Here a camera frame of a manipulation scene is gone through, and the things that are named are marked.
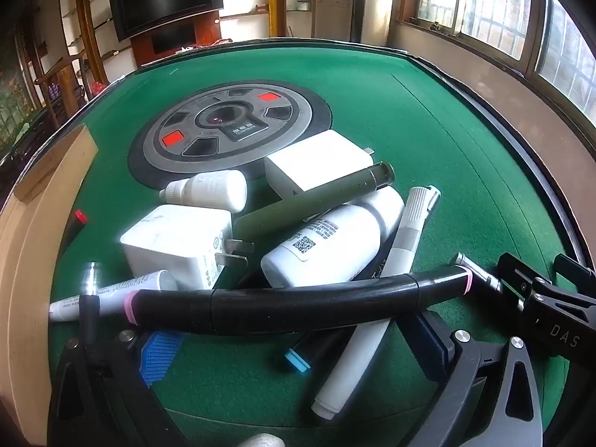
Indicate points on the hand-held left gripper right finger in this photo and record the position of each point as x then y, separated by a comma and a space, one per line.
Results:
430, 340

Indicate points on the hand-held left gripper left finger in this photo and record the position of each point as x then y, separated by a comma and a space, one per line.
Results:
160, 354

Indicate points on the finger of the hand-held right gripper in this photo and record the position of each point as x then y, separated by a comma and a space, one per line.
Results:
575, 272
517, 279

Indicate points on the silver metal pen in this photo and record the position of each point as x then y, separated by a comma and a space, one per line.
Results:
465, 263

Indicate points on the white paint marker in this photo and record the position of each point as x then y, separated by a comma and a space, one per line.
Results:
116, 291

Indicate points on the white charger with metal prongs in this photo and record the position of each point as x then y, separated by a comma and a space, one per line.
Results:
177, 247

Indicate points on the black double-ended marker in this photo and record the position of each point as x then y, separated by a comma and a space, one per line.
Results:
279, 307

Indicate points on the small white dropper bottle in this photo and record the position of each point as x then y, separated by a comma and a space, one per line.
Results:
214, 191

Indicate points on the cardboard box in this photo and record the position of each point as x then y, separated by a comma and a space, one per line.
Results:
28, 242

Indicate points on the long white and grey pen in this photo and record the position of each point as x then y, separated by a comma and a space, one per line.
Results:
354, 368

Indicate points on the dark pen with blue cap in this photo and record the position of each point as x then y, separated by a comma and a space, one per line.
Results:
298, 359

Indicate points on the white bottle with printed label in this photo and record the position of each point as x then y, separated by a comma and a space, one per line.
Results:
326, 247

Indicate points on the small red capped item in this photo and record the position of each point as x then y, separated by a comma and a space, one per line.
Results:
80, 216

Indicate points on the olive green pen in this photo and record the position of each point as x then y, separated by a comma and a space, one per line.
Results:
307, 202

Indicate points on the white charger block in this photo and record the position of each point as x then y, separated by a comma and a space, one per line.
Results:
316, 163

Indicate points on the round grey table control panel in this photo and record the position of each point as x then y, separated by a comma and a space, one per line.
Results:
223, 102

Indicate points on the red plastic bag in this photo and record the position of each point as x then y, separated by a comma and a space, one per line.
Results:
98, 88

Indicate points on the barred window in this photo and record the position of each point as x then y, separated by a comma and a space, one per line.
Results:
493, 4

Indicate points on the dark wooden chair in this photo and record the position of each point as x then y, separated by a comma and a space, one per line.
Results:
70, 63

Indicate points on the white standing air conditioner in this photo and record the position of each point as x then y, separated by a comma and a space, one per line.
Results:
333, 4

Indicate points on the yellow pillar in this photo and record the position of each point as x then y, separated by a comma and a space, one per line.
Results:
273, 0

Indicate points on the black wall television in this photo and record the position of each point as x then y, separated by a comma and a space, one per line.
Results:
163, 0

